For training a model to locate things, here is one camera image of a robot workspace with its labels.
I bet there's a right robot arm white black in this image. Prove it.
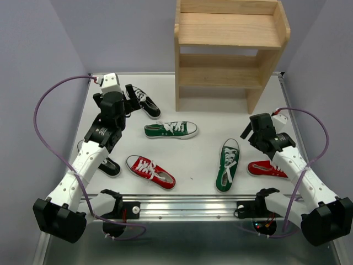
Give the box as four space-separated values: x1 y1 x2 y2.
234 109 352 246

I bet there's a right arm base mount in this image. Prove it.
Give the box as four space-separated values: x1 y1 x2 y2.
233 188 280 238

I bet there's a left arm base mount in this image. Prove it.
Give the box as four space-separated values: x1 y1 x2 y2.
90 189 147 241

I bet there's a wooden shoe shelf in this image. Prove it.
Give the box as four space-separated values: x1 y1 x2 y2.
174 1 291 114

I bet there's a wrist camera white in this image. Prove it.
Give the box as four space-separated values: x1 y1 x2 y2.
100 73 122 94
271 112 288 134

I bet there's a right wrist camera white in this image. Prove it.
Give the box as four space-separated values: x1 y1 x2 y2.
271 112 288 134

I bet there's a green sneaker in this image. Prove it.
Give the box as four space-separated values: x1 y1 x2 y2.
144 121 199 140
215 139 240 193

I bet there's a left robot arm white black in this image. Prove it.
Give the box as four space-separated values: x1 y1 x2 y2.
33 84 140 243

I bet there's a red sneaker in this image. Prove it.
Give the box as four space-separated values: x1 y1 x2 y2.
125 155 176 190
247 161 288 178

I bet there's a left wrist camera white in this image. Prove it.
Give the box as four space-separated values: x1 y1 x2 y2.
100 73 122 94

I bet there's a black sneaker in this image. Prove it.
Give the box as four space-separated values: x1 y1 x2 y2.
73 141 121 181
133 86 161 120

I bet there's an aluminium rail front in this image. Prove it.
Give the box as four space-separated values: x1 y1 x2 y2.
90 193 304 221

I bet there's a black sneaker far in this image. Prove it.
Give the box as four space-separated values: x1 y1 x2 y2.
133 86 161 120

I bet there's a black sneaker near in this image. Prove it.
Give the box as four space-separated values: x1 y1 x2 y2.
73 141 121 181

